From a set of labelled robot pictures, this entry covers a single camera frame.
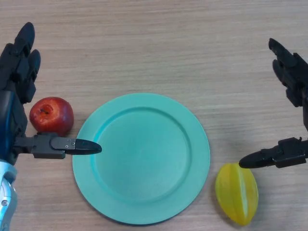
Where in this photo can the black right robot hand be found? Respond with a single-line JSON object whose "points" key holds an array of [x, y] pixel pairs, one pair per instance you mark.
{"points": [[292, 69]]}

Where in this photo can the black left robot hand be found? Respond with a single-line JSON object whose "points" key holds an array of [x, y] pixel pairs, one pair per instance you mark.
{"points": [[14, 101]]}

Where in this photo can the yellow starfruit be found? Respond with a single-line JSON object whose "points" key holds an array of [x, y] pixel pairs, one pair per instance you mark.
{"points": [[233, 192]]}

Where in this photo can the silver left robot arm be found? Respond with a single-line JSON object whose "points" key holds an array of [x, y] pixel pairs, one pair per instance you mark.
{"points": [[7, 202]]}

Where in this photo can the green round plate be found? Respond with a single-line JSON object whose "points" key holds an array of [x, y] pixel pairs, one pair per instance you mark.
{"points": [[149, 163]]}

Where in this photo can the red apple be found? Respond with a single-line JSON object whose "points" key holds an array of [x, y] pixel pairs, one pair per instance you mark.
{"points": [[51, 115]]}

